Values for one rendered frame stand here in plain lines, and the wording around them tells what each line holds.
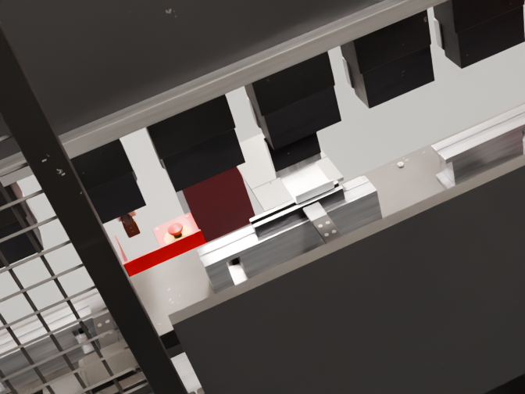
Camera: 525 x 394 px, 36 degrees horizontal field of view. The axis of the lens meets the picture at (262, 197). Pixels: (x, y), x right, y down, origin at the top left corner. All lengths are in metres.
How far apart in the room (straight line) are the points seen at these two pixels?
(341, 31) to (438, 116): 2.33
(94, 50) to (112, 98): 0.08
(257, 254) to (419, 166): 0.45
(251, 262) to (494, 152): 0.57
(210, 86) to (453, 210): 0.38
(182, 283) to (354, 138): 1.84
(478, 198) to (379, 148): 2.30
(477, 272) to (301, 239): 0.57
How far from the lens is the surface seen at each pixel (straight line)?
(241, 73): 1.19
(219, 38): 1.19
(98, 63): 1.16
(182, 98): 1.18
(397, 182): 1.86
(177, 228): 2.02
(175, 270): 1.81
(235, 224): 2.47
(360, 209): 1.71
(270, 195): 1.71
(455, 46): 1.63
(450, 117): 3.51
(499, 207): 1.16
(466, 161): 1.78
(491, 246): 1.19
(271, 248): 1.68
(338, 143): 3.49
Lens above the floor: 2.07
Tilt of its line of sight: 39 degrees down
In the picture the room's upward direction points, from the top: 18 degrees counter-clockwise
